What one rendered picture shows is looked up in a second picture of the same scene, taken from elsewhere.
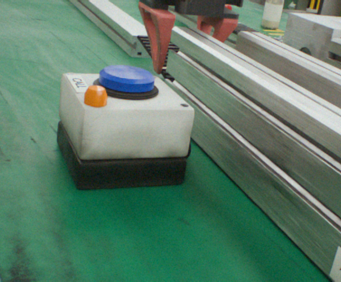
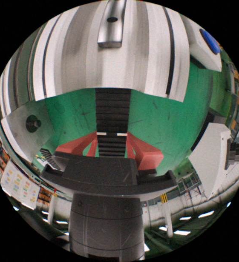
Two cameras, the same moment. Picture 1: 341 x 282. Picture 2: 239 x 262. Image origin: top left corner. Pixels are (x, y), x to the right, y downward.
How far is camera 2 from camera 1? 0.52 m
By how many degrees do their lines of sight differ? 40
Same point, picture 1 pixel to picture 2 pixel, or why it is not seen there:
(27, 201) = not seen: hidden behind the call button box
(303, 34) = (25, 139)
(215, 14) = (80, 158)
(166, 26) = (147, 146)
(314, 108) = not seen: outside the picture
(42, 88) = (182, 124)
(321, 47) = (18, 116)
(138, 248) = not seen: hidden behind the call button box
